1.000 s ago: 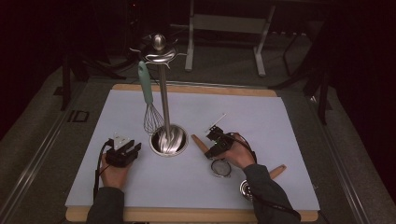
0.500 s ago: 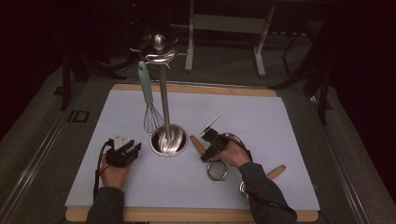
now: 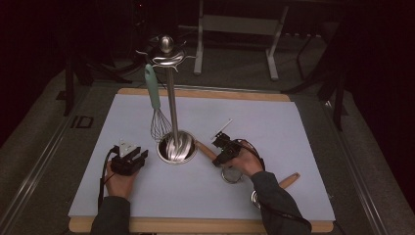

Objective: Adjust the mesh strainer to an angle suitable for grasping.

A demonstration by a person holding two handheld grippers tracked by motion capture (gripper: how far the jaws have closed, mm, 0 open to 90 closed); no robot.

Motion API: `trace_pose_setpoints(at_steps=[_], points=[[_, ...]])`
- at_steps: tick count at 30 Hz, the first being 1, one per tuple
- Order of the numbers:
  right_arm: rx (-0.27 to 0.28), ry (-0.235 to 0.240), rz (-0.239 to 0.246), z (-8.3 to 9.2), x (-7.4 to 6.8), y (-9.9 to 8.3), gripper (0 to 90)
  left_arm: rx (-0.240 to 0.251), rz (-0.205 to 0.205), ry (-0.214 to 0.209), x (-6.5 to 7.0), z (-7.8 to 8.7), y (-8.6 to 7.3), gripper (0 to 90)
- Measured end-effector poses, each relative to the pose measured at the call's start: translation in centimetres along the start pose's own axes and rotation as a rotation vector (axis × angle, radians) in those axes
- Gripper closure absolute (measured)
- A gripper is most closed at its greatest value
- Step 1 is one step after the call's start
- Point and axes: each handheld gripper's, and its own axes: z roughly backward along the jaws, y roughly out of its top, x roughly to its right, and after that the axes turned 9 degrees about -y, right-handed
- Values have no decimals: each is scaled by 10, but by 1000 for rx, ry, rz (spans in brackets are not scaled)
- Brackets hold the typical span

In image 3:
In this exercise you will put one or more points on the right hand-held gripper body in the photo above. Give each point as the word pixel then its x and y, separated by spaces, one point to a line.
pixel 233 148

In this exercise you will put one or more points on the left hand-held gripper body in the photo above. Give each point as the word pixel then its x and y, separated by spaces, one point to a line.
pixel 123 164

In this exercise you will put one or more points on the steel utensil rack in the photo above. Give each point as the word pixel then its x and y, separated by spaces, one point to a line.
pixel 177 148

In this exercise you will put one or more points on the person's left hand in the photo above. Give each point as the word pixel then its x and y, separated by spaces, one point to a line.
pixel 120 186

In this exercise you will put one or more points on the person's right hand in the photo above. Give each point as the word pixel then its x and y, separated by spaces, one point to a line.
pixel 249 163

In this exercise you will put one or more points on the pale blue table mat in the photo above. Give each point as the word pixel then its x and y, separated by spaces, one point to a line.
pixel 195 196

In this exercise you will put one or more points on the black tripod stand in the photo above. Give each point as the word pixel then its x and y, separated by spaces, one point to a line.
pixel 337 98
pixel 70 81

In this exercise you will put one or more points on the metal floor rail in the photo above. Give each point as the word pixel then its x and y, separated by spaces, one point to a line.
pixel 36 173
pixel 359 169

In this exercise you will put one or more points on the white metal stand frame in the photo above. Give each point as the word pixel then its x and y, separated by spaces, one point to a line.
pixel 238 24

